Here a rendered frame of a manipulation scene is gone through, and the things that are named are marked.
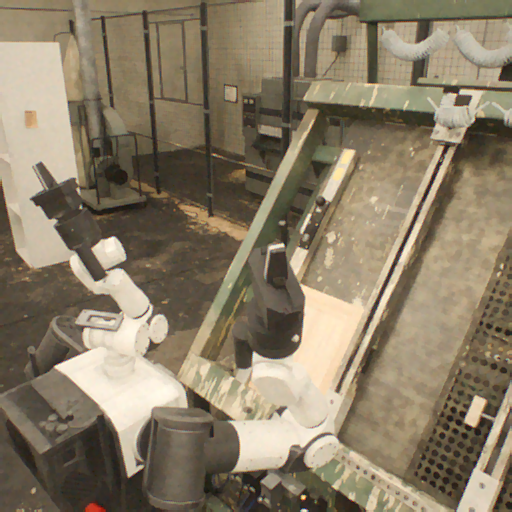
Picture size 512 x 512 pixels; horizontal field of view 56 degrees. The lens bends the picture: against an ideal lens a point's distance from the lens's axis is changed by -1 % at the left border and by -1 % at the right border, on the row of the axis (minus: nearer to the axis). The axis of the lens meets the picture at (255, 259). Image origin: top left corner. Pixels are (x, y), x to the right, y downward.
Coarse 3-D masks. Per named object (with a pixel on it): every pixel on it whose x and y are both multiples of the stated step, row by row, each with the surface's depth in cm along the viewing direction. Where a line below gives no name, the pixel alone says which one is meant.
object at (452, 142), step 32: (448, 96) 145; (480, 96) 154; (448, 128) 156; (448, 160) 156; (416, 224) 154; (416, 256) 157; (384, 288) 155; (384, 320) 153; (352, 352) 152; (352, 384) 149
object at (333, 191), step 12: (336, 168) 184; (348, 168) 182; (336, 180) 182; (324, 192) 183; (336, 192) 180; (336, 204) 182; (324, 216) 179; (324, 228) 181; (300, 252) 179; (312, 252) 180; (300, 264) 177; (300, 276) 178; (240, 372) 175; (252, 372) 173
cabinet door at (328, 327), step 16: (304, 288) 175; (304, 304) 173; (320, 304) 169; (336, 304) 166; (352, 304) 163; (304, 320) 171; (320, 320) 167; (336, 320) 164; (352, 320) 160; (304, 336) 168; (320, 336) 165; (336, 336) 162; (304, 352) 166; (320, 352) 163; (336, 352) 160; (320, 368) 161; (336, 368) 158; (320, 384) 159
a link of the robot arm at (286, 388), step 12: (264, 372) 77; (276, 372) 76; (288, 372) 78; (300, 372) 87; (264, 384) 79; (276, 384) 78; (288, 384) 78; (300, 384) 83; (264, 396) 82; (276, 396) 81; (288, 396) 81; (300, 396) 82
